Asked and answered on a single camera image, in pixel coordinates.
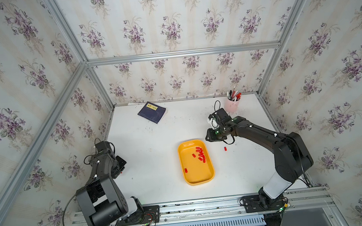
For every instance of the dark blue notebook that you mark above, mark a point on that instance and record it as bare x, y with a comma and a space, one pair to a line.
152, 112

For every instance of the aluminium front rail frame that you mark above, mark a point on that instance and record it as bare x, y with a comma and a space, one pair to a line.
236, 211

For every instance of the pink pen cup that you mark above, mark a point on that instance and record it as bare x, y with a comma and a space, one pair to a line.
231, 106

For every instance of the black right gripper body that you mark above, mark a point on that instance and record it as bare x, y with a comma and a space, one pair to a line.
213, 134

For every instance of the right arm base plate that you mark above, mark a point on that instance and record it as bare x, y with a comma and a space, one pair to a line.
260, 203

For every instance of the red sleeve in tray cluster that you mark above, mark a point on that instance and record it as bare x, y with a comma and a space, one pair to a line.
199, 154

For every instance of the yellow plastic storage tray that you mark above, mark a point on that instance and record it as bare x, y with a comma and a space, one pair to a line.
198, 172

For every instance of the red pens in cup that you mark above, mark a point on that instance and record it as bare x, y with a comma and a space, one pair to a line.
233, 95

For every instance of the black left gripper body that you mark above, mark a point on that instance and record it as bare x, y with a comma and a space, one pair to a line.
120, 162

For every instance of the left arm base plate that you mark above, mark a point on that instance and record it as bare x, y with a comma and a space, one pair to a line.
142, 216

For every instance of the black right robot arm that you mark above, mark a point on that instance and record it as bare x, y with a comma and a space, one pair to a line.
291, 156

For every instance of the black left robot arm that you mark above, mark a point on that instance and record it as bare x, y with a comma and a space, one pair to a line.
100, 199

